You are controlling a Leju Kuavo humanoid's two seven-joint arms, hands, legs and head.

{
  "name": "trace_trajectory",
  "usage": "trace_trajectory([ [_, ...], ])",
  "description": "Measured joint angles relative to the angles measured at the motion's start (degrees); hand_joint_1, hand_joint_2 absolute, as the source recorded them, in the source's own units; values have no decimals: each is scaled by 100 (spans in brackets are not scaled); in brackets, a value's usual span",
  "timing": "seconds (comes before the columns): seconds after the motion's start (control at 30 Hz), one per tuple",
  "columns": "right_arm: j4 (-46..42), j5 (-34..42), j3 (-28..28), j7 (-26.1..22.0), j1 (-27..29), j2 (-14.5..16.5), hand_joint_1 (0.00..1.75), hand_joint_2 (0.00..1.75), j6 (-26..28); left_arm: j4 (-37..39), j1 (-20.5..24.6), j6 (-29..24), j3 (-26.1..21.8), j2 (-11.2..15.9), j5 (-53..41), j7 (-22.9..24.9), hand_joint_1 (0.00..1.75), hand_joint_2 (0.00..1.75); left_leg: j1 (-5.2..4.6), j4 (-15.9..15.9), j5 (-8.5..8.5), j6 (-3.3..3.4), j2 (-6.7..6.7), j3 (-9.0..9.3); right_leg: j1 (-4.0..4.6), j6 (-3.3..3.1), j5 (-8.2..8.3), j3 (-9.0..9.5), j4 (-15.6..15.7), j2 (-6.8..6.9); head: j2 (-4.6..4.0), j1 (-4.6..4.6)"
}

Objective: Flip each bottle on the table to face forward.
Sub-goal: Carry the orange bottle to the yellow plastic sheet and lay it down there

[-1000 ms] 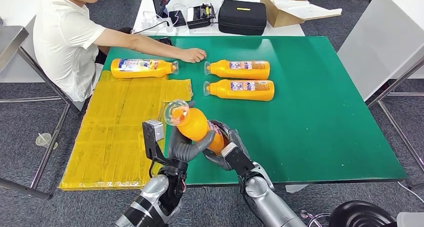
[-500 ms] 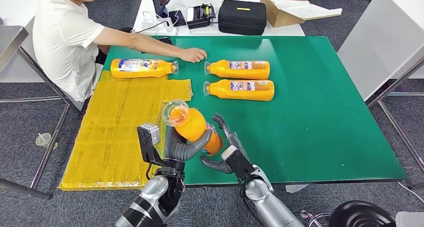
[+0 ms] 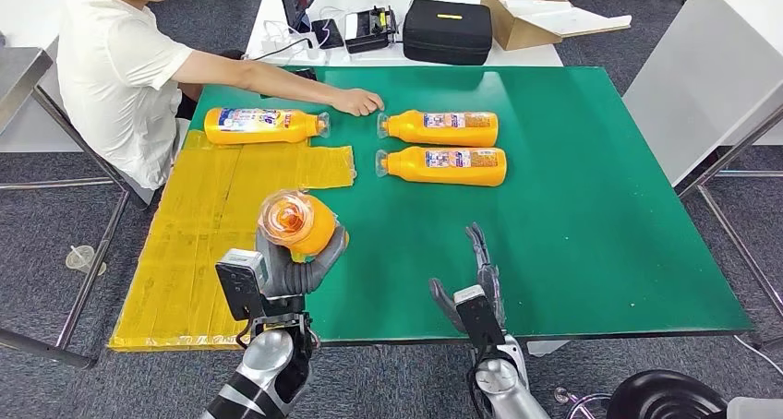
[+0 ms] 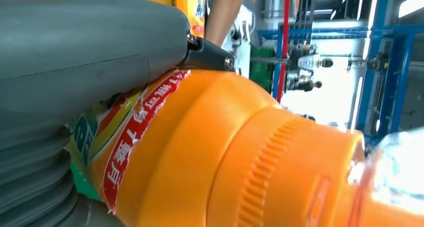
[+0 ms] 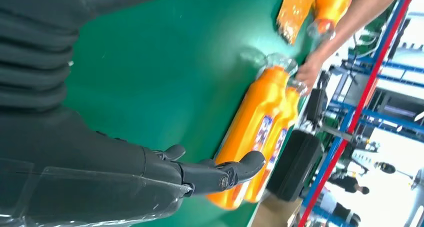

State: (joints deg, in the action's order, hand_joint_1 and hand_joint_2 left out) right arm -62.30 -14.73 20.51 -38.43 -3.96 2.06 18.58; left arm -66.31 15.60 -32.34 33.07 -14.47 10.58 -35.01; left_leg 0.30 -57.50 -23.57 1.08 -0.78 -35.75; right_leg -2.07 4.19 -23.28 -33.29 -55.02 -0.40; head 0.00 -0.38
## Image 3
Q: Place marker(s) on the person's right hand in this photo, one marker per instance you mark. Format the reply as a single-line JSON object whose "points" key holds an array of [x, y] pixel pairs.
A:
{"points": [[361, 101]]}

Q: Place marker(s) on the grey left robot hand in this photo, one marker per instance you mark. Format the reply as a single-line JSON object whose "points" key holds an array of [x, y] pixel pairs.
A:
{"points": [[284, 278]]}

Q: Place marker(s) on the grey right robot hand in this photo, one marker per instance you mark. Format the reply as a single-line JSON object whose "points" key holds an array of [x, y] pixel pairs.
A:
{"points": [[492, 282]]}

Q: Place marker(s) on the orange detergent bottle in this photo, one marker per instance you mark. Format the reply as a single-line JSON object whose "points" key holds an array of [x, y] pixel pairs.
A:
{"points": [[306, 227], [269, 132], [440, 136], [440, 174]]}

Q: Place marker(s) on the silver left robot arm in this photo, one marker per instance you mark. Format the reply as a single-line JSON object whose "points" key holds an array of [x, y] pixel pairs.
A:
{"points": [[269, 367]]}

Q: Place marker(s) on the person's right forearm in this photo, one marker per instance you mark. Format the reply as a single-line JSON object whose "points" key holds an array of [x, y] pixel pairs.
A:
{"points": [[287, 85]]}

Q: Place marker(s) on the black label printer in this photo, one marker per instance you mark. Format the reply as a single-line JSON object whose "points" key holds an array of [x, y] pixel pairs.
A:
{"points": [[370, 30]]}

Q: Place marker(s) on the white power strip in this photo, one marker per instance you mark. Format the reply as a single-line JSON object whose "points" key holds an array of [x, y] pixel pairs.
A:
{"points": [[304, 53]]}

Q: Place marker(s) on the yellow plastic sheet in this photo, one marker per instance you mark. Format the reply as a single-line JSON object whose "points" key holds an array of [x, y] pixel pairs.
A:
{"points": [[183, 251]]}

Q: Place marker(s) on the black zip case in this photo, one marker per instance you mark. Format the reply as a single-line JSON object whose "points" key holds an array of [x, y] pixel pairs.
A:
{"points": [[446, 35]]}

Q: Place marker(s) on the brown cardboard box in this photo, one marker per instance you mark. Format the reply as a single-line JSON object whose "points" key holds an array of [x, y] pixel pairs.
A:
{"points": [[520, 33]]}

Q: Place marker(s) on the clear plastic cup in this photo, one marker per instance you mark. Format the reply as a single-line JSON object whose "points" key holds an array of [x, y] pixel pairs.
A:
{"points": [[82, 259]]}

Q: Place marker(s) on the black chair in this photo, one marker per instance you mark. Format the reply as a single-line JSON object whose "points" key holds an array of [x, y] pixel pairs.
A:
{"points": [[660, 398]]}

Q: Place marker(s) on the white paper sheet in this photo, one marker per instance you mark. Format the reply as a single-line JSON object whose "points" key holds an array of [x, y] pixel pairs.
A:
{"points": [[564, 17]]}

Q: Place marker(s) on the person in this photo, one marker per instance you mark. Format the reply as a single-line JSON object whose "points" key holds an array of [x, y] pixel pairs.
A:
{"points": [[110, 74]]}

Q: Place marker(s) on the steel table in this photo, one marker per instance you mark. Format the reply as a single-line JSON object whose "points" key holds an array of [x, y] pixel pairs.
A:
{"points": [[18, 74]]}

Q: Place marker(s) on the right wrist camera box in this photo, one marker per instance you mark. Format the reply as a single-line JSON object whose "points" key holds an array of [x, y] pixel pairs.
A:
{"points": [[480, 318]]}

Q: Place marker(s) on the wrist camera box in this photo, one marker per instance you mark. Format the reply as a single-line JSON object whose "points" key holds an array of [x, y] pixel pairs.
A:
{"points": [[238, 282], [480, 318]]}

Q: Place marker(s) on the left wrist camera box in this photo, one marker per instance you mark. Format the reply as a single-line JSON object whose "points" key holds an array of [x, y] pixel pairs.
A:
{"points": [[238, 282]]}

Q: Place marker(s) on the steel table leg frame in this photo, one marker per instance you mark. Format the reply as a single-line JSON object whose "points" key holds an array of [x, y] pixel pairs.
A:
{"points": [[734, 152]]}

